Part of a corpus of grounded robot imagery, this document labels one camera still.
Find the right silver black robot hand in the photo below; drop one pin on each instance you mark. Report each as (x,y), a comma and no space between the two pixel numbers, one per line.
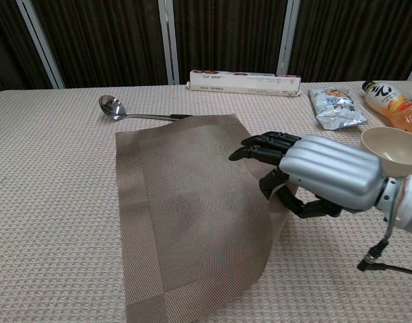
(330,171)

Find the light brown bowl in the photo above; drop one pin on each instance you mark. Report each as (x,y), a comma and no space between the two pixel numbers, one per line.
(394,148)

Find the brown woven placemat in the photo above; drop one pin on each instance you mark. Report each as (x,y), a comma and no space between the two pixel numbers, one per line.
(192,208)

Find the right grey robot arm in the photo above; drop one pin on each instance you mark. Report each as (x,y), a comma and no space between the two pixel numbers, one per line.
(409,205)

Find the silver snack packet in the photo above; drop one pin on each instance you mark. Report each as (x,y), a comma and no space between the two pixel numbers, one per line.
(334,107)

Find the orange tea bottle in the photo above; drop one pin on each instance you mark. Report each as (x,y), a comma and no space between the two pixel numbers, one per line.
(391,102)

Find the long white cling film box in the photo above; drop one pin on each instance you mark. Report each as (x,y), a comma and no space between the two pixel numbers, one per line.
(243,85)

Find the black pleated curtain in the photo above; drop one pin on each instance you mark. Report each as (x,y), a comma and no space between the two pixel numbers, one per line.
(105,40)

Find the beige woven tablecloth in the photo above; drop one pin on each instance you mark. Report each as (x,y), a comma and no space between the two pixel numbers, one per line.
(51,202)

